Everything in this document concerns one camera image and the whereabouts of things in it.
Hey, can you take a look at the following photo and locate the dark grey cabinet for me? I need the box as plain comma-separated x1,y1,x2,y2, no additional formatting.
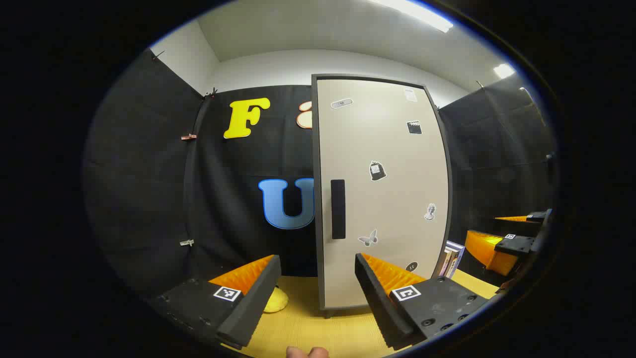
311,74,454,319

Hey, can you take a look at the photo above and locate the black backdrop cloth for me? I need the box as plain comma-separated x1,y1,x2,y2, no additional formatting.
82,47,557,299

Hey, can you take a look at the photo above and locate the beige cabinet door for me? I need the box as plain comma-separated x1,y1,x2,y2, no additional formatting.
317,78,451,310

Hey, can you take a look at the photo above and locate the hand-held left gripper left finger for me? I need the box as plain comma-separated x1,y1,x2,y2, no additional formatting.
149,255,282,350

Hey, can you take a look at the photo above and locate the yellow lemon toy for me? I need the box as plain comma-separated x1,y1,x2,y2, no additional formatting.
263,287,290,314

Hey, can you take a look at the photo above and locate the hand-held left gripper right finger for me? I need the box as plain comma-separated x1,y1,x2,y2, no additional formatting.
354,253,490,351

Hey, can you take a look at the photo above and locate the blue book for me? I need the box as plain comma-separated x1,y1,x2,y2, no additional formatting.
450,241,467,279

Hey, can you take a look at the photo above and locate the black door handle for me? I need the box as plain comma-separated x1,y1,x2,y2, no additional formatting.
330,179,346,240

